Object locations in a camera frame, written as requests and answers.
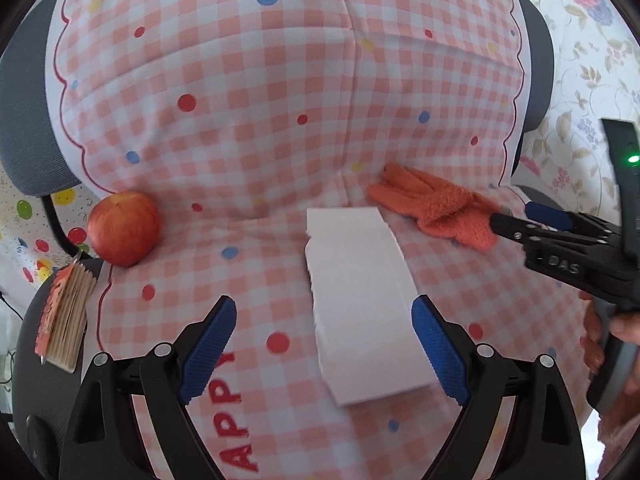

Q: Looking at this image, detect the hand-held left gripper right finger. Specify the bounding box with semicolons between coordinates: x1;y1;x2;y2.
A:
410;295;586;480

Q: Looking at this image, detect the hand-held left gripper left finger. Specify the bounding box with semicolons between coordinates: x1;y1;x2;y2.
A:
59;296;237;480

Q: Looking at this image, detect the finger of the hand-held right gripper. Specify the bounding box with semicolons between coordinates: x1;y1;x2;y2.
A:
490;212;556;248
525;202;621;241

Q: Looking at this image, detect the orange knitted glove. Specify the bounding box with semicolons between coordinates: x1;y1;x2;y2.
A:
367;162;506;252

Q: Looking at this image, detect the white foam sponge block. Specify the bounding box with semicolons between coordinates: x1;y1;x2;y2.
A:
306;206;437;407

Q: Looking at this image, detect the person's right forearm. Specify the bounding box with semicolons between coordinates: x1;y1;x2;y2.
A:
597;400;638;466

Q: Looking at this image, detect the person's right hand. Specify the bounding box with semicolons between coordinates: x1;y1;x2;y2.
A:
581;305;640;373

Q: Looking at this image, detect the floral print cloth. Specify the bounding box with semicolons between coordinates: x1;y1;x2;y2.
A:
495;0;640;221

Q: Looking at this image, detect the orange spiral notebook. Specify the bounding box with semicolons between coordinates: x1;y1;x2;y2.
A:
35;255;101;373

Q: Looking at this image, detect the red apple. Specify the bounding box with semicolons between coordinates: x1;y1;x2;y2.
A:
86;190;162;267

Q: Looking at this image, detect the balloon print cloth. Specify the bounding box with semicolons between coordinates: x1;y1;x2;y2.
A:
0;160;98;311

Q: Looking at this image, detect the pink checkered cloth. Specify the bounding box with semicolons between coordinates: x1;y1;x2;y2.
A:
45;0;601;480

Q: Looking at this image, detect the grey mesh office chair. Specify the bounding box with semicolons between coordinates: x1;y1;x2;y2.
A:
0;0;571;480

